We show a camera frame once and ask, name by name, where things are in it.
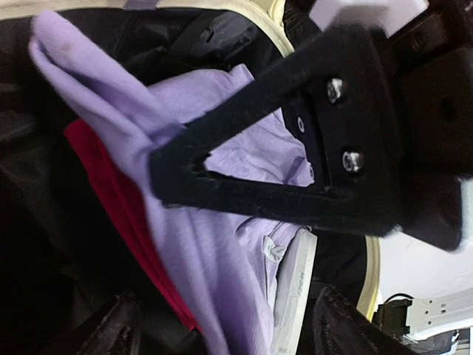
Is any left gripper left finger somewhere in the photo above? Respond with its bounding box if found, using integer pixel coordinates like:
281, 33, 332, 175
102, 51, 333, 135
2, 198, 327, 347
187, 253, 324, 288
55, 293, 141, 354

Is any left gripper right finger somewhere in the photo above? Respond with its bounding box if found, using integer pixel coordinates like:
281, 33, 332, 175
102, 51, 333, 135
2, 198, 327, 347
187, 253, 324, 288
312, 286, 414, 355

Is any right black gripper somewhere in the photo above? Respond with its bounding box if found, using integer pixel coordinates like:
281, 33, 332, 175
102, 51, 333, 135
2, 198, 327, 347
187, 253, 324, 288
280, 0, 473, 254

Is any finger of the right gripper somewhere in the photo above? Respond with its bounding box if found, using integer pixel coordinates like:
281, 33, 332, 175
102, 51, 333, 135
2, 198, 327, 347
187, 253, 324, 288
149, 24, 399, 237

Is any pale yellow hard-shell suitcase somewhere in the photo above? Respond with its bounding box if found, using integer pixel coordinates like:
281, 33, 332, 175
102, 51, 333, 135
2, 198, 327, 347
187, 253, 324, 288
0, 0, 381, 355

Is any lilac shirt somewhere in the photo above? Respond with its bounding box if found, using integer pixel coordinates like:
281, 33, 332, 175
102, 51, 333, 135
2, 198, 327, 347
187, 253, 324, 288
30, 11, 306, 354

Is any red shirt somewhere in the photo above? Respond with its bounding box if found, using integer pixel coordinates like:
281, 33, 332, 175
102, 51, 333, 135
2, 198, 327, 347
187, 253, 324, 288
64, 119, 200, 331

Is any white toothpaste box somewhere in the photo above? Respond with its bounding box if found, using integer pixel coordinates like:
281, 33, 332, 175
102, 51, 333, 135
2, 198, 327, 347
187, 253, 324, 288
270, 229, 317, 355

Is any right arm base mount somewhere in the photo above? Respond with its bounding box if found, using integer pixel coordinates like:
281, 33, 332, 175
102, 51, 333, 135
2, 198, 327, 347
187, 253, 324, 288
372, 288, 472, 354

